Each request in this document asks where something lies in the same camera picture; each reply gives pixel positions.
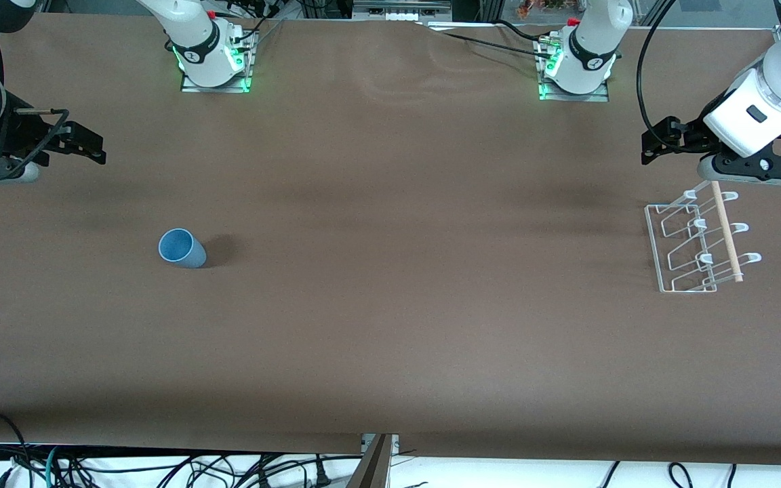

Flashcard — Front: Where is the white wire cup rack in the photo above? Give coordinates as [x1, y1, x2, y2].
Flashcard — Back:
[645, 179, 762, 294]

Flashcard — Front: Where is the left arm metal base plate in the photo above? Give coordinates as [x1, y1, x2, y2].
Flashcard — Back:
[538, 37, 610, 103]

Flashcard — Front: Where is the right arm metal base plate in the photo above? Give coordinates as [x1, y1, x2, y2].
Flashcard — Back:
[180, 30, 254, 94]

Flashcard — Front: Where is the grey power strip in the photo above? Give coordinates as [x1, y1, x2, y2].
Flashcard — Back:
[353, 0, 453, 22]

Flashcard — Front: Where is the black cable across table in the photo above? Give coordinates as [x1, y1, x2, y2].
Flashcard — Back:
[416, 20, 554, 58]

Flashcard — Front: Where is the metal frame profile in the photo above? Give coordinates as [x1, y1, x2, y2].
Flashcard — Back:
[346, 433, 400, 488]

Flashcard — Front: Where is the orange background object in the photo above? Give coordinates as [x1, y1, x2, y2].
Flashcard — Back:
[516, 0, 591, 19]

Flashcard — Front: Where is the blue plastic cup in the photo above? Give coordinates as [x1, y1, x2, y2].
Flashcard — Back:
[158, 228, 207, 269]

